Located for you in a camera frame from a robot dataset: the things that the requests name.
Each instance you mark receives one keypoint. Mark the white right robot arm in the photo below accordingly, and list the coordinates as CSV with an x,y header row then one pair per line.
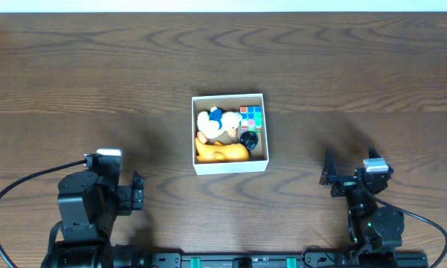
x,y
372,228

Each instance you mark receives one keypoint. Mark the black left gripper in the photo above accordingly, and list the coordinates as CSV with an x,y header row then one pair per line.
x,y
136,191

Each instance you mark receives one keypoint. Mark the white cardboard box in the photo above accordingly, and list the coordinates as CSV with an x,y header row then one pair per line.
x,y
259,157

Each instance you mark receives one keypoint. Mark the colourful puzzle cube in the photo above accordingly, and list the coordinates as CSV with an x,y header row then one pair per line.
x,y
251,118

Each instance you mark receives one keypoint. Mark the plush yellow duck toy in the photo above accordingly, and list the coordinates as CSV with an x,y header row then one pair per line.
x,y
214,123

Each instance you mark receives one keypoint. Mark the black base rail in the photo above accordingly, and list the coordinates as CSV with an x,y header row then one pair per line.
x,y
314,256

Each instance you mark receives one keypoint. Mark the black round wheel toy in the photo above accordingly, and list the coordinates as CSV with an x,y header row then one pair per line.
x,y
249,139

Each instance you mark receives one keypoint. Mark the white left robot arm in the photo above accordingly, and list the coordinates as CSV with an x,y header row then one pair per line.
x,y
89,208

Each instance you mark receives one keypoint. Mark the orange plastic duck toy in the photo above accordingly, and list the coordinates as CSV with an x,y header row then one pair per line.
x,y
212,153

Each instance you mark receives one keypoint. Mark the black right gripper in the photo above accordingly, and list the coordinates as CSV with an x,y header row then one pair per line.
x,y
344,184

